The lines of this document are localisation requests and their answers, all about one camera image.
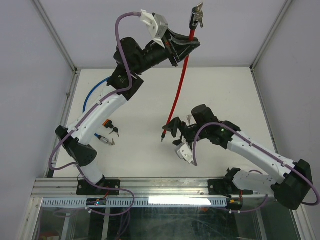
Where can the blue cable lock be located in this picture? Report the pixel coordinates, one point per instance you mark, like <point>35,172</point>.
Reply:
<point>90,99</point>

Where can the red cable lock keys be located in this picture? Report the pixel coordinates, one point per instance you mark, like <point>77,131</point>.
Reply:
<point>199,14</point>

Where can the aluminium mounting rail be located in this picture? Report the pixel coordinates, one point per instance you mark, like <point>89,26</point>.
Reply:
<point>141,187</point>

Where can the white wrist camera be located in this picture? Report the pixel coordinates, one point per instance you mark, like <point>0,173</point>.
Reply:
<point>156,24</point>
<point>184,152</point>

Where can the white slotted cable duct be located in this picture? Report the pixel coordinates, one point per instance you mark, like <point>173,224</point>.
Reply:
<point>140,202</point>

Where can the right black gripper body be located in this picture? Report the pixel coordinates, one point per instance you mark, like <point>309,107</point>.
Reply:
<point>189,134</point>

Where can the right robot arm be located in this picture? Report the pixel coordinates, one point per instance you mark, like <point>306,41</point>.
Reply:
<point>288,181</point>

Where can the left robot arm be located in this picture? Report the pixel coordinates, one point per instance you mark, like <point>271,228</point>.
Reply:
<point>121,86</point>

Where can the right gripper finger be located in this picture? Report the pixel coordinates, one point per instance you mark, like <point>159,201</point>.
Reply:
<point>179,142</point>
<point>175,125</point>

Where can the red cable lock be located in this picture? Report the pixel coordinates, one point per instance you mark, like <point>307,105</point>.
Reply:
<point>193,24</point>

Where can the orange black padlock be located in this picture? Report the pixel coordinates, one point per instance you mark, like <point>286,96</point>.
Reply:
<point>108,124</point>

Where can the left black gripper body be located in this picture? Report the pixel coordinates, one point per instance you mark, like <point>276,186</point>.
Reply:
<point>153,55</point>

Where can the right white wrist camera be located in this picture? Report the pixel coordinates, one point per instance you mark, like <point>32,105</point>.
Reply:
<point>184,152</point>

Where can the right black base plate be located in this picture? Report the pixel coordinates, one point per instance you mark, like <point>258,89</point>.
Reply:
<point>219,187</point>

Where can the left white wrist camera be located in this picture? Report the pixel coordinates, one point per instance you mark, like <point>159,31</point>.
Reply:
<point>156,24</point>

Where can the black head keys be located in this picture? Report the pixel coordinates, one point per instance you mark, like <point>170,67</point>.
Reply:
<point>115,130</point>

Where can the small padlock keys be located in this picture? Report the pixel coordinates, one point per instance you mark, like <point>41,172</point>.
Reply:
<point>189,118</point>

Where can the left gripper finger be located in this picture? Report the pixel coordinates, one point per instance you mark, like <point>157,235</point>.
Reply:
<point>176,39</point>
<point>180,52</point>

